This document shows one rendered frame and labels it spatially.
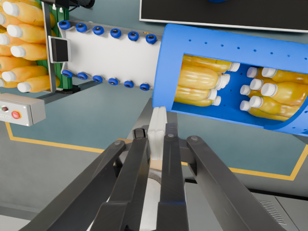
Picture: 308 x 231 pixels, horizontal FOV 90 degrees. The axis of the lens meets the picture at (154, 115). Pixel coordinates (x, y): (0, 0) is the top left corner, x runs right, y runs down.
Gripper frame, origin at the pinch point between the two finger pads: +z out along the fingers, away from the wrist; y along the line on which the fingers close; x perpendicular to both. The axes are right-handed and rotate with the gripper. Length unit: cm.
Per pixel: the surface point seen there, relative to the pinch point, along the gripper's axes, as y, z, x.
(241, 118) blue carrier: 28, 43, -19
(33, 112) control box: -61, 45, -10
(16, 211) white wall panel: -280, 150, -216
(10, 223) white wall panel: -274, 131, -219
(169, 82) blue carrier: 1.3, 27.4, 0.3
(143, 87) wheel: -11, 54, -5
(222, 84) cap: 17.2, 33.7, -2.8
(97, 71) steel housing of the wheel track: -33, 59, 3
